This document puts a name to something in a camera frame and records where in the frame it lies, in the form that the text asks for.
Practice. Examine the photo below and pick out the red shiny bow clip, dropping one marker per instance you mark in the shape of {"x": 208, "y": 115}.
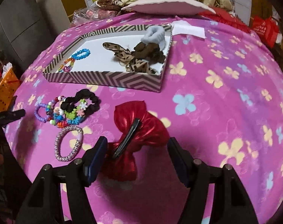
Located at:
{"x": 139, "y": 128}

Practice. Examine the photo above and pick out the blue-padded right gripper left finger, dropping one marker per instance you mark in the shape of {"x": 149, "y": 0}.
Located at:
{"x": 92, "y": 160}

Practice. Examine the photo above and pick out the black scrunchie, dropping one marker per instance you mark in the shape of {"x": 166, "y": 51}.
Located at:
{"x": 84, "y": 101}

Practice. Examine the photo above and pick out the pink floral bedsheet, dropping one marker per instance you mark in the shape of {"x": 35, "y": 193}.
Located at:
{"x": 222, "y": 99}

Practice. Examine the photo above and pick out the white pink pillow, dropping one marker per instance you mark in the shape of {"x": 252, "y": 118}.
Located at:
{"x": 169, "y": 7}

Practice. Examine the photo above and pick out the clear plastic bag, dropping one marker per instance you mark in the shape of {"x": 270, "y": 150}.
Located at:
{"x": 91, "y": 14}

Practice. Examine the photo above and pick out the white folded paper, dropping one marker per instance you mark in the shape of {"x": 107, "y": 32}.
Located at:
{"x": 183, "y": 27}

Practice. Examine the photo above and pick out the red ruffled cushion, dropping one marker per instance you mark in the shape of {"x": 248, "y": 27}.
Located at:
{"x": 224, "y": 17}

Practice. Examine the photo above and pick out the grey refrigerator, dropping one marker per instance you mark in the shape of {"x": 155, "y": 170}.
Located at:
{"x": 24, "y": 33}

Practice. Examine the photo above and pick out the grey fluffy scrunchie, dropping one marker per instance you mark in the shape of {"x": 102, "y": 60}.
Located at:
{"x": 155, "y": 34}

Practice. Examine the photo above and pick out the striped cardboard tray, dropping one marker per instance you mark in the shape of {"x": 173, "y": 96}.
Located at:
{"x": 101, "y": 67}

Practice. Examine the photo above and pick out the red shopping bag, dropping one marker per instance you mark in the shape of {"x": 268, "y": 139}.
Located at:
{"x": 266, "y": 29}

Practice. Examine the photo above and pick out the leopard print bow scrunchie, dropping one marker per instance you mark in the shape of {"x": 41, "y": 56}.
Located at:
{"x": 139, "y": 59}

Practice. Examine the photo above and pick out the orange plastic basket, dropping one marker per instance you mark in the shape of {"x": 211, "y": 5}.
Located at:
{"x": 8, "y": 86}

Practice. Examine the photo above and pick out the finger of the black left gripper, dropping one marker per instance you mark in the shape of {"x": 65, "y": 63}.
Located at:
{"x": 7, "y": 117}

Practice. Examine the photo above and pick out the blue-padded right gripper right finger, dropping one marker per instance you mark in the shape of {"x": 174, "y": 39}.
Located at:
{"x": 183, "y": 163}

